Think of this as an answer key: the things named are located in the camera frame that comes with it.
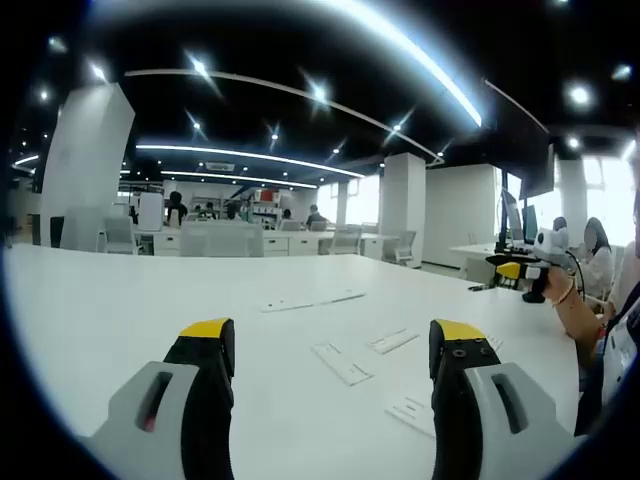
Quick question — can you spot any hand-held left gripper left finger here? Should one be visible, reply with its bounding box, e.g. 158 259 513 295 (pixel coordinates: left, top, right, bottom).
89 317 236 480

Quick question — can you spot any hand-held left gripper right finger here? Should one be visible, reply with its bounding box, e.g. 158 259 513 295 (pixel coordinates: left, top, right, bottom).
428 318 584 480

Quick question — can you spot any white slotted socket holder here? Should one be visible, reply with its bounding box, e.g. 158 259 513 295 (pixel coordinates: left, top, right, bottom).
384 397 437 439

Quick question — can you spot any white socket holder cover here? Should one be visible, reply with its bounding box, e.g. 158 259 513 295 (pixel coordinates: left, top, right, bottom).
310 341 375 386
367 328 420 355

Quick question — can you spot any long white socket holder strip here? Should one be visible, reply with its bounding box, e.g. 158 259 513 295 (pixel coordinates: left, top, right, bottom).
259 289 369 314

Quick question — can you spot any person's right hand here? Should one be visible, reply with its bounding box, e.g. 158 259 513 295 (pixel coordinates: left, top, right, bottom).
542 264 574 302

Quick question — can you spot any upright desk monitor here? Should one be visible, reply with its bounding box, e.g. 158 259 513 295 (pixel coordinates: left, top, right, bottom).
521 203 540 246

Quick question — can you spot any white office desk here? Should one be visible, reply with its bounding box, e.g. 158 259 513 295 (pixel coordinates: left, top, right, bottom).
449 243 501 284

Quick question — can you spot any tilted desk monitor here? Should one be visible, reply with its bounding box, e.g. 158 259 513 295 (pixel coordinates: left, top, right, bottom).
501 188 524 246

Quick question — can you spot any hanging black screen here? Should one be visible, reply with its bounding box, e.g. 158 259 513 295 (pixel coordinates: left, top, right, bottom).
518 142 556 201

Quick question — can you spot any white office chair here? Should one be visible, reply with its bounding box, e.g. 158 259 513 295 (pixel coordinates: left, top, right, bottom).
329 227 364 256
607 244 640 311
102 215 141 254
382 229 417 266

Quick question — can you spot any narrow white pillar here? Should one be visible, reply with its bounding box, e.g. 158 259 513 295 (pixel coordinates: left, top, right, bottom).
382 152 427 264

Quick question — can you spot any white chest device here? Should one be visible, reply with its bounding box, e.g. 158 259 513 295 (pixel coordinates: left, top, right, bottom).
602 319 640 401

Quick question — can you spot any person's dark clothing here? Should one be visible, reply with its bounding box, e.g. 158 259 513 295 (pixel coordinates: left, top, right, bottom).
574 279 640 436

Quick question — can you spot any white desk partition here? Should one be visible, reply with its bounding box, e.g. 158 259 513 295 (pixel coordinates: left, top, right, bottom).
179 221 265 258

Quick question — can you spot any wide white pillar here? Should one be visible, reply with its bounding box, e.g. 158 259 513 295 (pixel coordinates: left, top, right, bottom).
39 82 136 249

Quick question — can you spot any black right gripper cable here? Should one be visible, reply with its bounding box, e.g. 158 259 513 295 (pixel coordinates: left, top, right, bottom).
563 249 587 304

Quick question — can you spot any beaded wrist bracelet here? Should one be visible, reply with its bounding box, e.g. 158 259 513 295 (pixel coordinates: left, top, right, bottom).
551 278 577 307

